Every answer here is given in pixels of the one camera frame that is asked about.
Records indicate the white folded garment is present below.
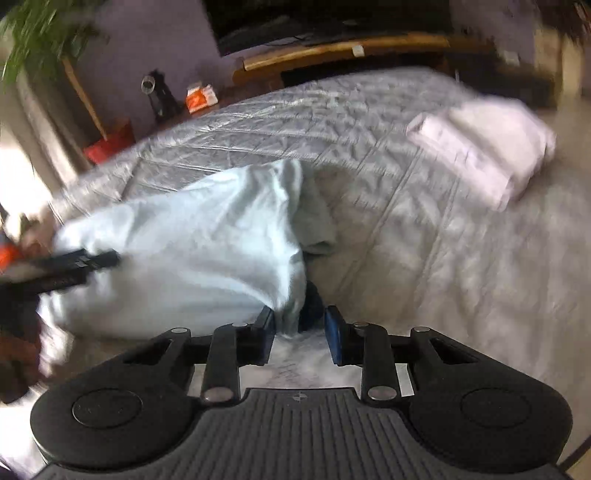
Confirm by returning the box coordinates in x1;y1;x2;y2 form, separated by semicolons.
406;99;557;210

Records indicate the dark low cabinet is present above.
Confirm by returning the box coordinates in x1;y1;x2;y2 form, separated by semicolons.
443;46;557;109

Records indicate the dark low side table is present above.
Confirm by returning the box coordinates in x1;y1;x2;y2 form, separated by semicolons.
152;85;278;125

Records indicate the black television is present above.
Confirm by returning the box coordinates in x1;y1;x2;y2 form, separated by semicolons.
203;0;455;58

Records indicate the black cylindrical appliance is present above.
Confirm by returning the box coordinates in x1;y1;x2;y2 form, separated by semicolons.
141;69;181;123

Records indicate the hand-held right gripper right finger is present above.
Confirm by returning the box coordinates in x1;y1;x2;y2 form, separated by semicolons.
323;305;481;407

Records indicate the white and blue printed shirt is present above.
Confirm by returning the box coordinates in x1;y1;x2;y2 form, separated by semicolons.
37;159;340;391

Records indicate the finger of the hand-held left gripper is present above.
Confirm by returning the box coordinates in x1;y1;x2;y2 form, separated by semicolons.
34;248;122;294

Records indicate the wooden television stand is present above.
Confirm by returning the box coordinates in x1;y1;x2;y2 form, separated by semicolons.
231;32;499;88

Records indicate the navy and orange zip bag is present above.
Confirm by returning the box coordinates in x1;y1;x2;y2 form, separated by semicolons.
0;240;21;273

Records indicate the orange tissue pack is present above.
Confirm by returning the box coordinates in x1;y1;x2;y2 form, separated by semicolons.
185;83;220;114

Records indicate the dried purple plant in vase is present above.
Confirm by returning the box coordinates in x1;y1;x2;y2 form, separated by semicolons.
540;0;591;42

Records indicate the beige curtain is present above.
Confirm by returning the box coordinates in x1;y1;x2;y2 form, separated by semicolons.
0;41;93;185

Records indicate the potted tree in red pot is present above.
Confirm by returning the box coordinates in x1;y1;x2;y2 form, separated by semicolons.
0;0;134;164

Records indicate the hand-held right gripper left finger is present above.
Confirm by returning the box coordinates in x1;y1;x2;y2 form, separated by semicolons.
127;305;278;407

